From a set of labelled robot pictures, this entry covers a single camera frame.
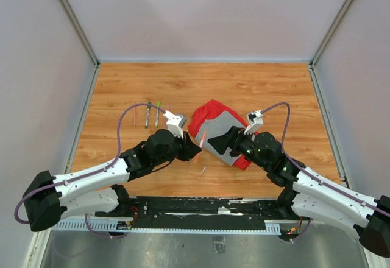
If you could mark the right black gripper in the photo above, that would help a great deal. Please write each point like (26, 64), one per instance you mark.
(221, 142)

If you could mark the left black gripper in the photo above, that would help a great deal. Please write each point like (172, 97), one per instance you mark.
(189, 148)

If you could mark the orange highlighter pen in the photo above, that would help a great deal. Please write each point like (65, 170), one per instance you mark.
(200, 145)

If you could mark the orange white pen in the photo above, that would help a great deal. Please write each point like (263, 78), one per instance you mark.
(147, 118)

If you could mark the white marker green end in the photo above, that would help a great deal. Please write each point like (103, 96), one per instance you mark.
(157, 118)

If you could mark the pink pen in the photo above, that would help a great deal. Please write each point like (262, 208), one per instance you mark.
(135, 116)

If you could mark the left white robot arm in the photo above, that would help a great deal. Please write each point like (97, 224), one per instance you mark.
(45, 198)

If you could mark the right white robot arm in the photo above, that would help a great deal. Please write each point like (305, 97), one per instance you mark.
(308, 194)

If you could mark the red and grey cloth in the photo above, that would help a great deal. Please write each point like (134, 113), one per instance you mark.
(216, 119)

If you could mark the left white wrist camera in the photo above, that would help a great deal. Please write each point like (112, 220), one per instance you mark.
(175, 123)

